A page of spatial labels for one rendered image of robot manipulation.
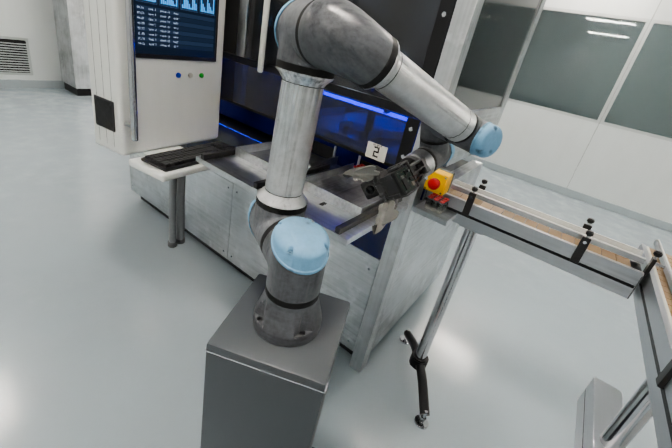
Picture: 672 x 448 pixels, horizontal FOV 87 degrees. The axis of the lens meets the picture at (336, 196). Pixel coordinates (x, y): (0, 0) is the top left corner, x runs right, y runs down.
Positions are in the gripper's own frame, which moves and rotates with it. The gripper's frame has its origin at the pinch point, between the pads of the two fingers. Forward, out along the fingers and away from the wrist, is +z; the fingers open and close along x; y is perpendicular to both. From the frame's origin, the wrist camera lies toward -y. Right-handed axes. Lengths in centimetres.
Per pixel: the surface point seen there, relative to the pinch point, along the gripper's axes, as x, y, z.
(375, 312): 54, -60, -31
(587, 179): 170, -126, -477
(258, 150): -30, -72, -25
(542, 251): 47, 2, -59
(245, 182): -19, -50, -3
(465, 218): 30, -18, -56
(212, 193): -27, -138, -22
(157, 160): -42, -80, 11
